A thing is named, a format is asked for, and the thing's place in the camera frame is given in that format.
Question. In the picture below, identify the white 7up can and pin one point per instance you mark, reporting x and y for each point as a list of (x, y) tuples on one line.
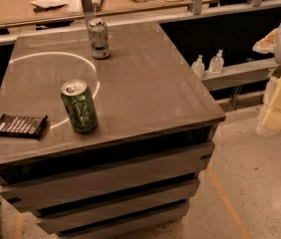
[(99, 40)]

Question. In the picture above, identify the green soda can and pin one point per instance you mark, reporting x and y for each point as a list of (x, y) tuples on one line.
[(78, 101)]

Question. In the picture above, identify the clear sanitizer bottle right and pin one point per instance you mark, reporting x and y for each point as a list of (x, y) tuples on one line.
[(216, 63)]

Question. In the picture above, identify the clear sanitizer bottle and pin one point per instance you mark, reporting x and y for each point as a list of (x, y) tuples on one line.
[(198, 67), (216, 63)]

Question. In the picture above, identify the clear sanitizer bottle left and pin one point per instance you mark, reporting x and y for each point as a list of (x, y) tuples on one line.
[(198, 67)]

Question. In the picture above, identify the grey drawer cabinet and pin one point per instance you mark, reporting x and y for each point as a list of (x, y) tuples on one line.
[(139, 166)]

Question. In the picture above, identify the stack of papers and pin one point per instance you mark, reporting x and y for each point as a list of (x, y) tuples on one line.
[(70, 5)]

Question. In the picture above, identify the black snack packet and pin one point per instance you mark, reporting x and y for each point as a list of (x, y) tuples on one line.
[(25, 127)]

